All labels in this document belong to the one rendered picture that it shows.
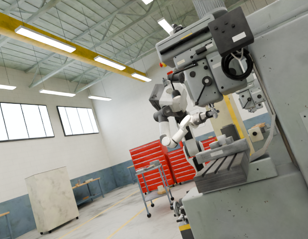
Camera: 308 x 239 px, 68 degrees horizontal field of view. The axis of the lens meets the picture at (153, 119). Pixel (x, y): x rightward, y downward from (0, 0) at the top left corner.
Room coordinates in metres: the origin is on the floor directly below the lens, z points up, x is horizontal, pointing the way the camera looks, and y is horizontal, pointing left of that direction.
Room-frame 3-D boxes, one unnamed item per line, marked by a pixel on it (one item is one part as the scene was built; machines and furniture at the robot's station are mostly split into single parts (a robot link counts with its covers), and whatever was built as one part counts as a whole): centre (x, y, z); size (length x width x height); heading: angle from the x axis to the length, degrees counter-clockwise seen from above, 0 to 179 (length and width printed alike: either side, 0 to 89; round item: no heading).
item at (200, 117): (1.78, -0.38, 1.24); 0.13 x 0.12 x 0.10; 133
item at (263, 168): (1.71, -0.44, 0.78); 0.50 x 0.35 x 0.12; 68
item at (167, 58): (1.71, -0.46, 1.81); 0.47 x 0.26 x 0.16; 68
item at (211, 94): (1.71, -0.45, 1.47); 0.21 x 0.19 x 0.32; 158
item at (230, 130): (2.09, -0.61, 1.02); 0.22 x 0.12 x 0.20; 159
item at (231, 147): (1.65, -0.38, 0.98); 0.35 x 0.15 x 0.11; 67
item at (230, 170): (1.69, -0.43, 0.88); 1.24 x 0.23 x 0.08; 158
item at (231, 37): (1.29, -0.59, 1.62); 0.20 x 0.09 x 0.21; 68
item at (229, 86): (1.64, -0.62, 1.47); 0.24 x 0.19 x 0.26; 158
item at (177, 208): (1.90, 0.02, 0.62); 0.16 x 0.12 x 0.12; 68
